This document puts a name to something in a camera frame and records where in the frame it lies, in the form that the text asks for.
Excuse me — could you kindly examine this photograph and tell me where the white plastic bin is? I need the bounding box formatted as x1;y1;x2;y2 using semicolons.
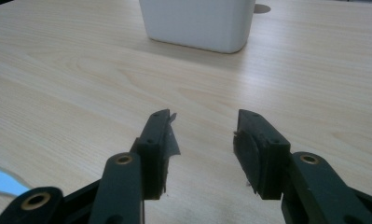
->
138;0;256;54

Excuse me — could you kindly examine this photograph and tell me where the light blue sticker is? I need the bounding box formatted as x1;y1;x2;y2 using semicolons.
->
0;161;32;198

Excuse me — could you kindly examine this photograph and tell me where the round table cable hole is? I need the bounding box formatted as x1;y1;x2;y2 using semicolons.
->
254;3;272;15

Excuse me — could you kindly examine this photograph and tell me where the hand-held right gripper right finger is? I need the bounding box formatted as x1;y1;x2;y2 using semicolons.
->
232;108;292;201

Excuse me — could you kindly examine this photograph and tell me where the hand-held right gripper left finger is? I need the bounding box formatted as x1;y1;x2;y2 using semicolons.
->
130;108;182;201

